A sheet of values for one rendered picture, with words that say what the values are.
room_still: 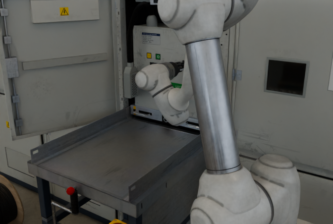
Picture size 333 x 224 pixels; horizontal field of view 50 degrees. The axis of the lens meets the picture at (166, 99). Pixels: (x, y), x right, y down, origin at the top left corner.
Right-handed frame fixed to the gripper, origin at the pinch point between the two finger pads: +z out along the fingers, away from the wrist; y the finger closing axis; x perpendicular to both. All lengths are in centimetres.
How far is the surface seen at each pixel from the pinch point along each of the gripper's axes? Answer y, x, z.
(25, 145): -143, -82, -2
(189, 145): 13.8, -33.2, -23.2
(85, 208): -81, -115, -2
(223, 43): 18.5, 11.8, -0.4
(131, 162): -5, -38, -43
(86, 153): -28, -38, -47
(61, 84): -63, -14, -30
